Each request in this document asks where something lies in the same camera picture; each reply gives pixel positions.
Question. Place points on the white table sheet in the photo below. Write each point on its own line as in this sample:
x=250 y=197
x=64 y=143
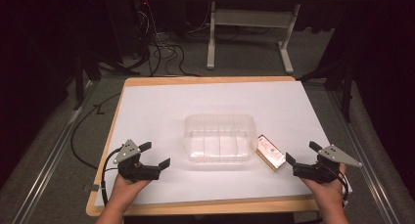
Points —
x=163 y=103

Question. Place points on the clear plastic container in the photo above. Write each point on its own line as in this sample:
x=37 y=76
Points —
x=219 y=139

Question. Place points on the person's right hand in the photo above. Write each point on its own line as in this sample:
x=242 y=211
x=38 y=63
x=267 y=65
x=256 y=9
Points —
x=328 y=193

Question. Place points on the packet with pink label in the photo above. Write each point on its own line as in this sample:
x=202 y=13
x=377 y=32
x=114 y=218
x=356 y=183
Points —
x=270 y=152

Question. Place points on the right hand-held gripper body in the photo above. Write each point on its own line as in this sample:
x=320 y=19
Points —
x=321 y=170

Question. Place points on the metal floor rail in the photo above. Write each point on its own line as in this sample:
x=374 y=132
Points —
x=49 y=162
x=362 y=158

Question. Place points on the white metal desk frame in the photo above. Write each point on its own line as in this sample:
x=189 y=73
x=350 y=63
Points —
x=251 y=18

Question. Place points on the grey tape piece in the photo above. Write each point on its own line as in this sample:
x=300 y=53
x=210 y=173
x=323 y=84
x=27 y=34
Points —
x=91 y=187

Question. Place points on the person's left hand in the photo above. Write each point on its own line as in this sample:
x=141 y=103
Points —
x=128 y=189

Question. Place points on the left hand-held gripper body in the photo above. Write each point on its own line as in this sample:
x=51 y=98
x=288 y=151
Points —
x=137 y=171

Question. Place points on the black metal stand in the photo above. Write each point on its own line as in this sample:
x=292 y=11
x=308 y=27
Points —
x=78 y=83
x=347 y=93

